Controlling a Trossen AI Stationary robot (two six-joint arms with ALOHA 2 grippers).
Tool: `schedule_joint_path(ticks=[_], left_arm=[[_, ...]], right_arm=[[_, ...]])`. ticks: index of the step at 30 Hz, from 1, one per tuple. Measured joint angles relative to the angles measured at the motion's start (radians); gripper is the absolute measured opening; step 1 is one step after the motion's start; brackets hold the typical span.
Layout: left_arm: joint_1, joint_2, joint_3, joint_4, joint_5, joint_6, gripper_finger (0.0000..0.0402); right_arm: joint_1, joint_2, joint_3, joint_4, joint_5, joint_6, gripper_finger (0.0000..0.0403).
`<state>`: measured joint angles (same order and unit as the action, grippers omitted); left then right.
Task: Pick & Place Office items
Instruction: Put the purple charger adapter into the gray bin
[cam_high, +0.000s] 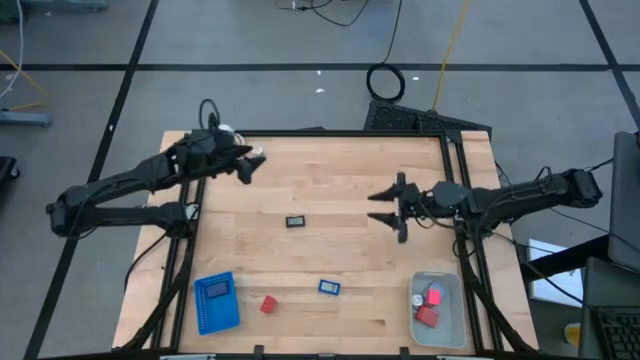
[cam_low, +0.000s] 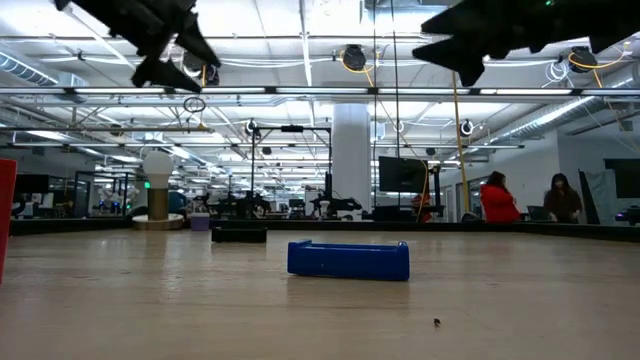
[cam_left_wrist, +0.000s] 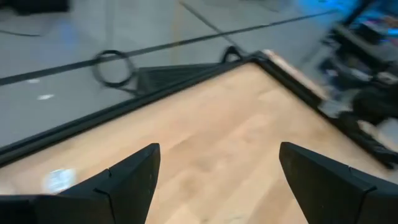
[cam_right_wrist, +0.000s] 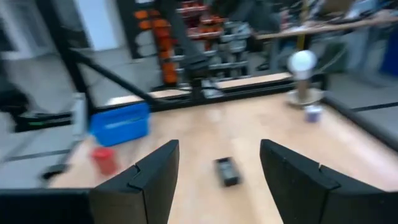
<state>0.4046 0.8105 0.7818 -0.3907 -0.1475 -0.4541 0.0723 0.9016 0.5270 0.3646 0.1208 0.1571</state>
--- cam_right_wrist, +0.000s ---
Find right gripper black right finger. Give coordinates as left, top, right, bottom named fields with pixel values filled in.
left=260, top=139, right=383, bottom=224

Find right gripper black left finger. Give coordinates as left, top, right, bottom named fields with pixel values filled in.
left=90, top=139, right=180, bottom=224

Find small red charger block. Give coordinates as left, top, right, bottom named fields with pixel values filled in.
left=90, top=147, right=118, bottom=176

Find blue plastic basket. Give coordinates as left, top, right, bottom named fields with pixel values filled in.
left=88, top=102, right=152, bottom=147

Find small silver cylinder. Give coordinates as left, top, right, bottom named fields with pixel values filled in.
left=303, top=105, right=323, bottom=123

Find black digital display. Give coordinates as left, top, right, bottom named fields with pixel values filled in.
left=214, top=157, right=242, bottom=187

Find black clamp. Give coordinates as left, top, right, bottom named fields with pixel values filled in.
left=40, top=163, right=68, bottom=180

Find silver metal bar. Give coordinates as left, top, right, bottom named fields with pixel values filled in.
left=73, top=93, right=90, bottom=138

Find white bulb lamp wooden base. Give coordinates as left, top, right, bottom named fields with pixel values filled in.
left=285, top=49, right=326, bottom=108

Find shelf rack orange bins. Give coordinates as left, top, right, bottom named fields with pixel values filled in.
left=118, top=0, right=259, bottom=88

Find wooden work table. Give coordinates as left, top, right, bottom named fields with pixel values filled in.
left=254, top=12, right=398, bottom=40

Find yellow cable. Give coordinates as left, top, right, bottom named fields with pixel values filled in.
left=297, top=0, right=307, bottom=50

